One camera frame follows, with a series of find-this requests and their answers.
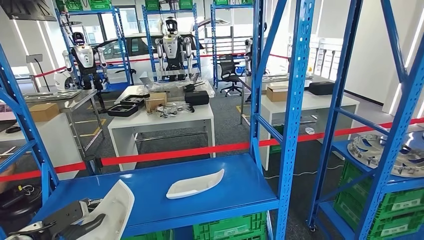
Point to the brown cardboard box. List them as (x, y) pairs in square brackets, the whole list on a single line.
[(44, 112), (276, 94), (157, 101)]

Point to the black rubber tire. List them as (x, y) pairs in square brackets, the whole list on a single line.
[(16, 205)]

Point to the black barrier post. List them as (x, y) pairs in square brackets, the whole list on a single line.
[(92, 164)]

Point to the white black humanoid robot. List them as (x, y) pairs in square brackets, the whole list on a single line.
[(247, 53), (173, 49), (84, 58)]

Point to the shiny metal sheet part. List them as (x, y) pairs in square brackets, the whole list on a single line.
[(145, 81)]

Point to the clear plastic bag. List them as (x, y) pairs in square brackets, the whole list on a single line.
[(309, 131)]

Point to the blue steel shelf rack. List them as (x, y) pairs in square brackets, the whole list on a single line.
[(149, 188), (336, 102), (116, 86), (148, 33), (214, 49)]

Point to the white table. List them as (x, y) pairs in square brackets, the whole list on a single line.
[(165, 124), (56, 145), (318, 101)]

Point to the grey sign on stand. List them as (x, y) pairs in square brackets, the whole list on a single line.
[(34, 58)]

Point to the black computer mouse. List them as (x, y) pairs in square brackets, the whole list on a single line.
[(12, 130)]

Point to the red barrier belt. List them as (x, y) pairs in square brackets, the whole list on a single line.
[(165, 154), (49, 71)]

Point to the white locker cabinet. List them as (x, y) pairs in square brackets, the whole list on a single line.
[(323, 56)]

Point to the flat metal tray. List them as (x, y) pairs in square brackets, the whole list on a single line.
[(278, 77), (53, 95)]

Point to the black device with antennas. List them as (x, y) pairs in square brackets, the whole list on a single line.
[(189, 87)]

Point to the clear plastic wrap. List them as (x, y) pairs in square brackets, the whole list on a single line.
[(165, 86)]

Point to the black office chair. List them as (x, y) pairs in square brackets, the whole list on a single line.
[(228, 69)]

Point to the white plastic part orange marks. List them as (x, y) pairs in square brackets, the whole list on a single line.
[(114, 205)]

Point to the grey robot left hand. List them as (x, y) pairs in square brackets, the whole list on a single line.
[(66, 215)]

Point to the pile of bagged parts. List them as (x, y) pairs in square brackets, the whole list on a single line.
[(172, 111)]

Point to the silver wheel cover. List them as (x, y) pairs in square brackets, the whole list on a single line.
[(367, 152)]

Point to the black zippered case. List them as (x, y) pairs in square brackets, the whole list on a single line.
[(319, 88), (197, 98)]

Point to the black hanging screen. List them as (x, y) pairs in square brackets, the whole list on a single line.
[(30, 10)]

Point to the steel barrier post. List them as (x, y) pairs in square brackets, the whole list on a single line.
[(34, 84)]

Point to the black caster wheel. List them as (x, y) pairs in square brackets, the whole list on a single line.
[(311, 228)]

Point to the black foam tray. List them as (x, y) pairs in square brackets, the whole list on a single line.
[(126, 101), (112, 112)]

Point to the white car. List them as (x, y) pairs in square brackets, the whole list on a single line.
[(139, 68)]

